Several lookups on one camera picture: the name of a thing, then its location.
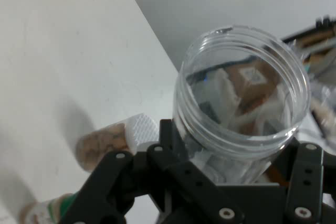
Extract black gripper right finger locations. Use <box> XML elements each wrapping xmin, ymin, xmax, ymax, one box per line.
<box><xmin>272</xmin><ymin>136</ymin><xmax>336</xmax><ymax>224</ymax></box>

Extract green-capped spice bottle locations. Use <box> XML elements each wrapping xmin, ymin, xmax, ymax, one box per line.
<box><xmin>18</xmin><ymin>193</ymin><xmax>77</xmax><ymax>224</ymax></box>

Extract white-capped jar brown contents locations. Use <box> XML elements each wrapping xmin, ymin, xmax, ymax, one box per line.
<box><xmin>75</xmin><ymin>113</ymin><xmax>161</xmax><ymax>174</ymax></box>

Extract clear jar with black grains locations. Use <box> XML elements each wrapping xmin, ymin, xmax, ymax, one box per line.
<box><xmin>172</xmin><ymin>24</ymin><xmax>312</xmax><ymax>185</ymax></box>

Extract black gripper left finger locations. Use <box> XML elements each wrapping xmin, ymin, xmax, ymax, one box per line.
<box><xmin>56</xmin><ymin>119</ymin><xmax>246</xmax><ymax>224</ymax></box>

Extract cardboard box with QR label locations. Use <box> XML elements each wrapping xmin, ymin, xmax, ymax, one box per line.
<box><xmin>225</xmin><ymin>58</ymin><xmax>283</xmax><ymax>121</ymax></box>

